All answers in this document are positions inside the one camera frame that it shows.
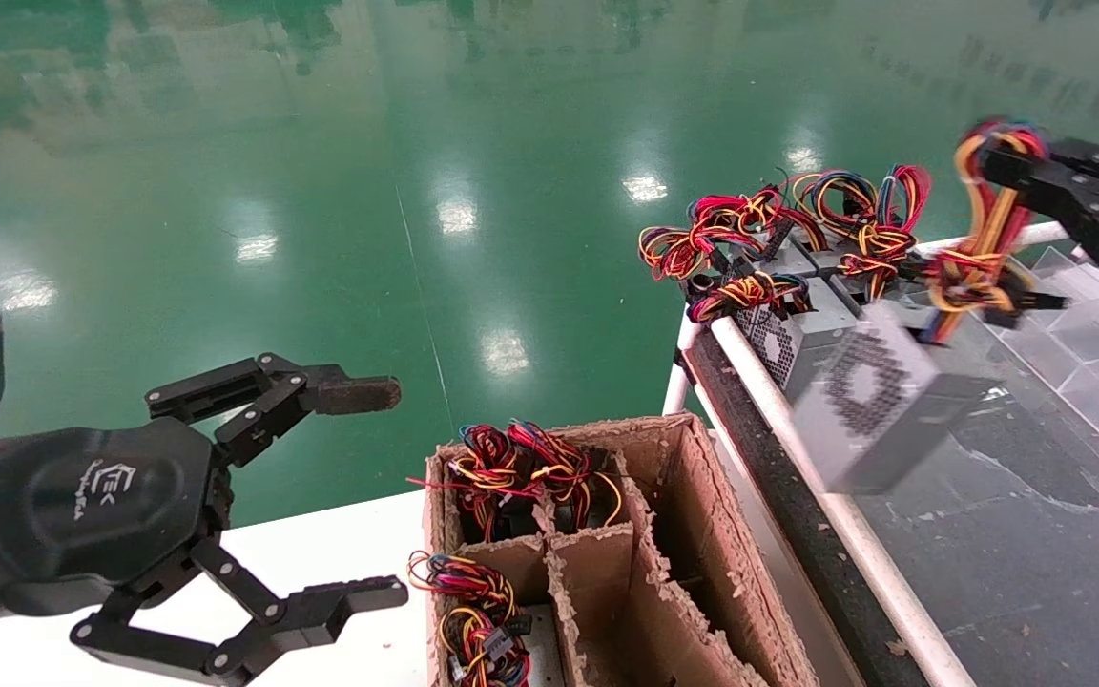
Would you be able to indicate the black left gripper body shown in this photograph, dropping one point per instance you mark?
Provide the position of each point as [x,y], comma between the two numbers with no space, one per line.
[82,506]

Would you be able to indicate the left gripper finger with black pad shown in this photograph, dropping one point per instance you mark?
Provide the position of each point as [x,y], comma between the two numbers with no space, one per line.
[321,606]

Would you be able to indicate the left gripper finger worn pad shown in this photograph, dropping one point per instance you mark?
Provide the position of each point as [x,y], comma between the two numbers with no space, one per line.
[282,389]

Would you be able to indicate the long white foam pipe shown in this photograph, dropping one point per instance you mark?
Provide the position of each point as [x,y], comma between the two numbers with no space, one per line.
[1046,234]

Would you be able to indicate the brown cardboard divider box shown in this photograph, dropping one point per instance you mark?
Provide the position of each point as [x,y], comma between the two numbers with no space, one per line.
[693,515]

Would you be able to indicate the black conveyor side strip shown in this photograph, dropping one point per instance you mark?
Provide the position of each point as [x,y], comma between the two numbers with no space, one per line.
[798,515]

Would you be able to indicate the white conveyor frame post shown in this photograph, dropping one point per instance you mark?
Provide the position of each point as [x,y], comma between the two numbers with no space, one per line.
[675,391]

